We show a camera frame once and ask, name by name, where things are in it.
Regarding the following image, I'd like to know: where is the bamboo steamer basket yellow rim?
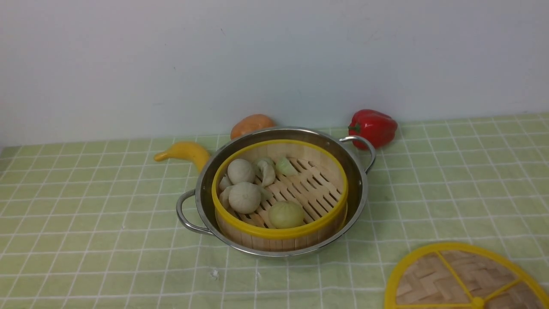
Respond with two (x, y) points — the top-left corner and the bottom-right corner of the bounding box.
(211, 139), (349, 252)

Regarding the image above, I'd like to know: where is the woven bamboo steamer lid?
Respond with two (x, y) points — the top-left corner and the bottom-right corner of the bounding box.
(383, 242), (549, 309)

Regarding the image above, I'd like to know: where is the pale green dumpling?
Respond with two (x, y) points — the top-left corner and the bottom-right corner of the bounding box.
(275, 157), (298, 177)

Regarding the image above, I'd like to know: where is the white folded dumpling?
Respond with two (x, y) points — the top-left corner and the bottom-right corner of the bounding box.
(256, 157), (276, 187)

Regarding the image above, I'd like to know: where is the white round bun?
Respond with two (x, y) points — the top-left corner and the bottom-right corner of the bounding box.
(227, 159), (256, 185)
(228, 182), (262, 214)

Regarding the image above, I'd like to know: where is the orange round fruit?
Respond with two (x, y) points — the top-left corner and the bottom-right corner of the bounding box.
(230, 114), (276, 139)

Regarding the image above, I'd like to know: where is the yellow-green round bun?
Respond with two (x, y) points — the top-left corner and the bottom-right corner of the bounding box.
(267, 201), (305, 229)

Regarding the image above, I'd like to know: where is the yellow banana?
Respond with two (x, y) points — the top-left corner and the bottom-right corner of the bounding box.
(154, 141), (211, 173)

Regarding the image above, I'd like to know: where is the red bell pepper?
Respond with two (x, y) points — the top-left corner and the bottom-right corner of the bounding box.
(348, 109), (398, 149)

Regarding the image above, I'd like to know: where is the green checkered tablecloth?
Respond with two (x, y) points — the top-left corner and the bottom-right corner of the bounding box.
(0, 114), (549, 309)

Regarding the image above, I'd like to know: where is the stainless steel two-handled pot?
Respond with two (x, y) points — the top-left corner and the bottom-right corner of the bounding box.
(176, 127), (376, 258)

